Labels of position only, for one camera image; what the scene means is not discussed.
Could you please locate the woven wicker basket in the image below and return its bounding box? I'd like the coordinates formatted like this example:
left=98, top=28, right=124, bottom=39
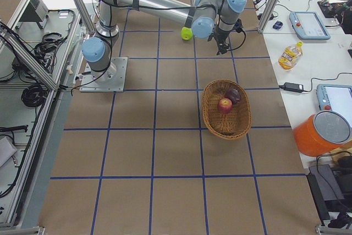
left=202, top=79, right=251, bottom=140

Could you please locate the orange round container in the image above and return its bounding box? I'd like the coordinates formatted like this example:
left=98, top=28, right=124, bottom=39
left=293, top=111, right=351, bottom=157

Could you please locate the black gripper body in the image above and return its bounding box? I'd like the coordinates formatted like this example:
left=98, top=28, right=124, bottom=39
left=207, top=19, right=245, bottom=45

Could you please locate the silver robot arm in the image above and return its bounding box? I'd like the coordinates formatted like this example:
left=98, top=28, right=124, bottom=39
left=95, top=0, right=247, bottom=54

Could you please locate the small dark blue pouch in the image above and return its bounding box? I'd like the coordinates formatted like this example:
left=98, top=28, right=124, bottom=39
left=272, top=20, right=283, bottom=30

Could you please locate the blue teach pendant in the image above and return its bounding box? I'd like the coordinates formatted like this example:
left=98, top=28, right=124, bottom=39
left=289, top=12, right=331, bottom=41
left=316, top=84, right=351, bottom=118

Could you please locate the aluminium frame post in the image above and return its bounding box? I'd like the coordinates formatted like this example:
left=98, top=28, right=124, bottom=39
left=257, top=0, right=293, bottom=34

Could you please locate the orange juice bottle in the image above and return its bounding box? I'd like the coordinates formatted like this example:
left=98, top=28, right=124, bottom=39
left=278, top=41, right=304, bottom=70

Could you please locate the dark red apple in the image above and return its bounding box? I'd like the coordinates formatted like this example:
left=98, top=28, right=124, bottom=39
left=225, top=88, right=241, bottom=105

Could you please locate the green apple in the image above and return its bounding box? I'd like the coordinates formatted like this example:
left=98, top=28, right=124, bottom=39
left=180, top=26, right=193, bottom=41

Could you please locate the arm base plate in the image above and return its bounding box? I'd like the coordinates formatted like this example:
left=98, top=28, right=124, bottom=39
left=79, top=57, right=128, bottom=92

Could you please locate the black power adapter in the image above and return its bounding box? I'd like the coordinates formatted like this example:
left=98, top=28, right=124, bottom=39
left=281, top=82, right=304, bottom=93

